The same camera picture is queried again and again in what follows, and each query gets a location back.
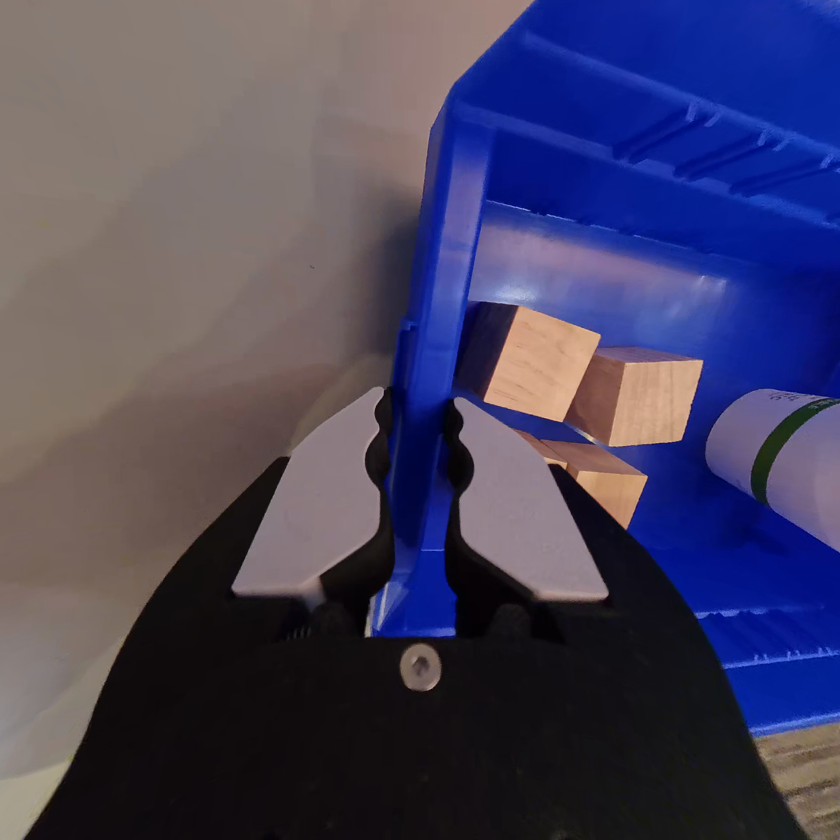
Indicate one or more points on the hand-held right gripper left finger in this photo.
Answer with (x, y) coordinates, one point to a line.
(315, 518)

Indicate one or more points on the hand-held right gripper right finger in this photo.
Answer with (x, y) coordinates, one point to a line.
(525, 525)

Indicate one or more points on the wooden cube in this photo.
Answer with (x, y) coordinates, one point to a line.
(610, 495)
(541, 449)
(640, 400)
(538, 367)

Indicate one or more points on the white paper cup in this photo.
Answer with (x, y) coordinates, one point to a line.
(728, 439)

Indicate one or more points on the blue plastic bin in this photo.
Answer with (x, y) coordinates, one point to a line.
(656, 275)

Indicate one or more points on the grey desk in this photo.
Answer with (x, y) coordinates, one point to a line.
(197, 262)

